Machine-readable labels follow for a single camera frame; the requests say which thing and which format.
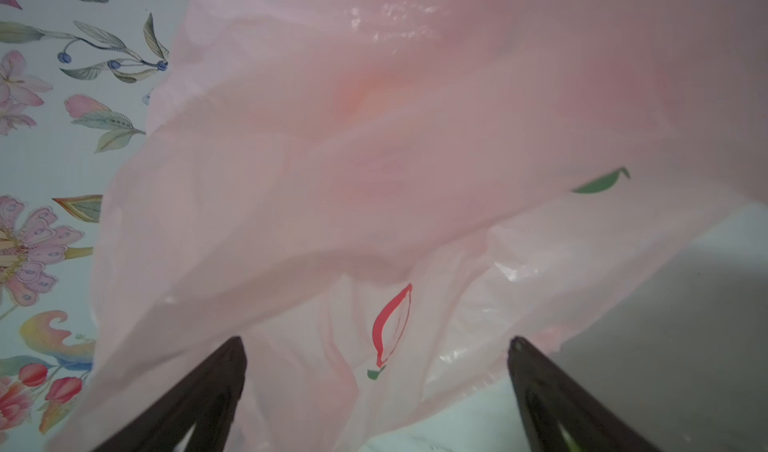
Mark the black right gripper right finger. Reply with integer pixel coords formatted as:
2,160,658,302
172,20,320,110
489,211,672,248
507,336,660,452

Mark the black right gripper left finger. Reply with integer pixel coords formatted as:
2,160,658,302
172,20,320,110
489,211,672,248
95,337,247,452

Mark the pink plastic bag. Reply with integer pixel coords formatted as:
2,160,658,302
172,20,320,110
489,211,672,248
49,0,767,451

